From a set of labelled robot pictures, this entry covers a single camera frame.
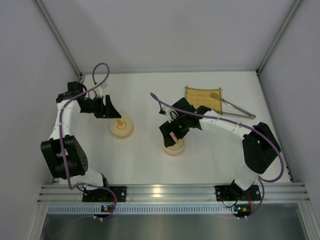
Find pink lunch box bowl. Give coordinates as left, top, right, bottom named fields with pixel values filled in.
left=162, top=145, right=185, bottom=156

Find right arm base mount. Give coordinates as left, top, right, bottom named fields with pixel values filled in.
left=214, top=182, right=262, bottom=202

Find frame post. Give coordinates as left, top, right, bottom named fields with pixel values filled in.
left=256, top=0, right=308, bottom=74
left=32, top=0, right=83, bottom=80

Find right frame post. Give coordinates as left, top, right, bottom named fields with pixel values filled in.
left=256, top=0, right=308, bottom=74

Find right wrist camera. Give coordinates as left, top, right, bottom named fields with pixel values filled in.
left=159, top=105, right=174, bottom=117

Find aluminium front rail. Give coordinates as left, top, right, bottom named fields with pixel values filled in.
left=37, top=182, right=310, bottom=204

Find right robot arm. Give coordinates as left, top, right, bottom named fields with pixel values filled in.
left=159, top=97, right=282, bottom=199

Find slotted cable duct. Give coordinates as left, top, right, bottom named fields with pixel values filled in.
left=47, top=204, right=236, bottom=215

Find metal serving tongs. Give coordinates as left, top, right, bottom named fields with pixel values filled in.
left=210, top=92, right=256, bottom=120

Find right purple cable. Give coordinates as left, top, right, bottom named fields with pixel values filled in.
left=149, top=92, right=286, bottom=221

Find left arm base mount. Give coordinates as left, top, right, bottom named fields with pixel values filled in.
left=82, top=184, right=128, bottom=203

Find orange lunch box bowl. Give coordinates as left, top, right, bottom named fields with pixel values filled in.
left=110, top=125, right=134, bottom=139

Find purple cable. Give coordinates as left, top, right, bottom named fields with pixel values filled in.
left=59, top=62, right=118, bottom=221
left=149, top=92, right=286, bottom=221

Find bamboo mat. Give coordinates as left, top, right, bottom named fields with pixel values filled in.
left=184, top=86, right=223, bottom=112

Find cream lid orange handle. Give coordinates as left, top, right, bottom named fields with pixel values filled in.
left=109, top=116, right=134, bottom=128

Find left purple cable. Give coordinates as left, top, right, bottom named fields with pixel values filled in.
left=59, top=62, right=118, bottom=221

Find cream lid pink handle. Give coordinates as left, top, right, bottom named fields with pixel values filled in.
left=162, top=132, right=186, bottom=148

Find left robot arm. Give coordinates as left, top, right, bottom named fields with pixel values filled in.
left=40, top=81, right=122, bottom=188

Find left frame post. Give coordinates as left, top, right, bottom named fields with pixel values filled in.
left=32, top=0, right=83, bottom=80

